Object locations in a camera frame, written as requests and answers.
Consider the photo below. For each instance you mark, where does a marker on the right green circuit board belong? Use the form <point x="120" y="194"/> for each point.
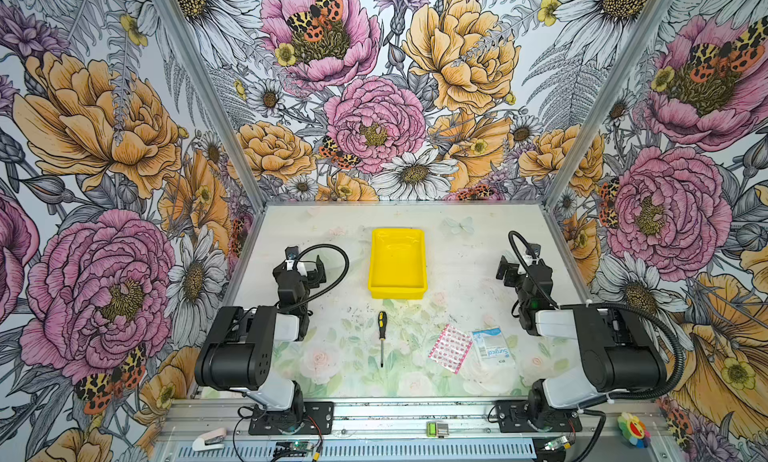
<point x="556" y="444"/>

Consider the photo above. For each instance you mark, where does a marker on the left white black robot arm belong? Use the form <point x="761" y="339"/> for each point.
<point x="236" y="355"/>

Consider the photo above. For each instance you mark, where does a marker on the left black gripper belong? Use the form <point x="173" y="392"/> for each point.
<point x="317" y="276"/>

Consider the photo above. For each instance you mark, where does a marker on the clear blue labelled packet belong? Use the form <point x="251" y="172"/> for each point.
<point x="492" y="348"/>

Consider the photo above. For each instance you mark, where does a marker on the white stapler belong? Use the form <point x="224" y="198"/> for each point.
<point x="210" y="441"/>

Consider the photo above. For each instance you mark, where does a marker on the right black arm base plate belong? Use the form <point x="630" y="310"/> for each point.
<point x="518" y="416"/>

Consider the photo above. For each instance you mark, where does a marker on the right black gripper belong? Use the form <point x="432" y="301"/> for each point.
<point x="512" y="272"/>

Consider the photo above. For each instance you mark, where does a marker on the aluminium front rail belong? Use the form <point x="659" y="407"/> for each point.
<point x="395" y="430"/>

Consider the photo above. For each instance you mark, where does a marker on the left green circuit board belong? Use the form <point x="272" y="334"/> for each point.
<point x="292" y="449"/>

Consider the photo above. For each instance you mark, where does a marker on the yellow plastic bin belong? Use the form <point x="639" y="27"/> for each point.
<point x="398" y="264"/>

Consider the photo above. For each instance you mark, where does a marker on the green circuit board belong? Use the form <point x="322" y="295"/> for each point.
<point x="556" y="444"/>
<point x="292" y="449"/>

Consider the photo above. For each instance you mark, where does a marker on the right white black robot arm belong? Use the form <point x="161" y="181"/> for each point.
<point x="617" y="359"/>

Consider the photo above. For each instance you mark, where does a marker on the colourful flower toy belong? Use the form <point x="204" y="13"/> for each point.
<point x="633" y="430"/>

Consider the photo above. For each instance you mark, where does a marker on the black yellow handled screwdriver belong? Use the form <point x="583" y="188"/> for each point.
<point x="382" y="328"/>

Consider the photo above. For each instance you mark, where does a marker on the small green display module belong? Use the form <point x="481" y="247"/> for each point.
<point x="437" y="430"/>

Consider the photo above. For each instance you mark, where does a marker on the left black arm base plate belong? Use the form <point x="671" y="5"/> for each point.
<point x="308" y="418"/>

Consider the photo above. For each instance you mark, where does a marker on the pink patterned sticker sheet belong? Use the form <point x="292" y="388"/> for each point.
<point x="451" y="349"/>

